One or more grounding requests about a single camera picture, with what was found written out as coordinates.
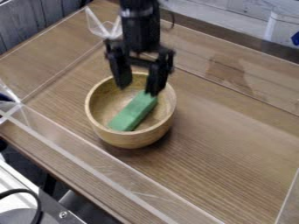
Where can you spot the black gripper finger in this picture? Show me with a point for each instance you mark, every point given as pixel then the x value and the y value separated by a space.
pixel 119 66
pixel 158 75

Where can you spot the clear acrylic left bracket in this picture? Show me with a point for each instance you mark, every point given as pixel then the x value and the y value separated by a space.
pixel 10 102

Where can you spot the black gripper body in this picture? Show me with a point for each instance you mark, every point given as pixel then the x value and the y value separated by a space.
pixel 142 59

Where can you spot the clear acrylic front wall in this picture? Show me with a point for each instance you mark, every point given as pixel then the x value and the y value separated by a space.
pixel 110 183

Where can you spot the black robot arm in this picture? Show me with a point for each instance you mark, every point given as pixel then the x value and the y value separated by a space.
pixel 139 48

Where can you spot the grey metal stand base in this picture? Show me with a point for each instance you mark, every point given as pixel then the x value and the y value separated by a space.
pixel 32 215

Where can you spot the green rectangular block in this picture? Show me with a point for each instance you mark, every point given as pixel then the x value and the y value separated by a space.
pixel 134 113

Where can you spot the clear acrylic corner bracket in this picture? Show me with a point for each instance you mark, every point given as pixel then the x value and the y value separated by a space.
pixel 107 29

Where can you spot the brown wooden bowl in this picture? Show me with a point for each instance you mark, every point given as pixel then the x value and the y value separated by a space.
pixel 104 102

